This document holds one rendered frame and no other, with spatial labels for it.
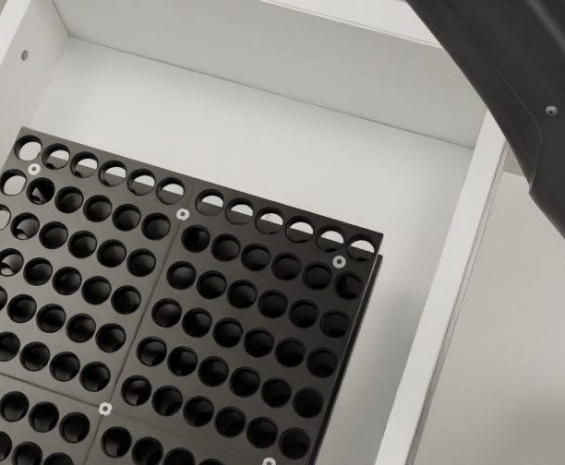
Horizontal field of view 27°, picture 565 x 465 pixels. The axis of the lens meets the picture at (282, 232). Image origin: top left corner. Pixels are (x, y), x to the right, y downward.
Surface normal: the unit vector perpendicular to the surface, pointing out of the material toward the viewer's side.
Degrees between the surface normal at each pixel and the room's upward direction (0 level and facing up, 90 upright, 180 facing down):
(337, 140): 0
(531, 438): 0
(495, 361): 0
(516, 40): 71
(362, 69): 90
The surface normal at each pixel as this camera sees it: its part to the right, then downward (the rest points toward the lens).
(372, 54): -0.33, 0.89
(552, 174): -0.33, 0.73
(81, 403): -0.07, -0.35
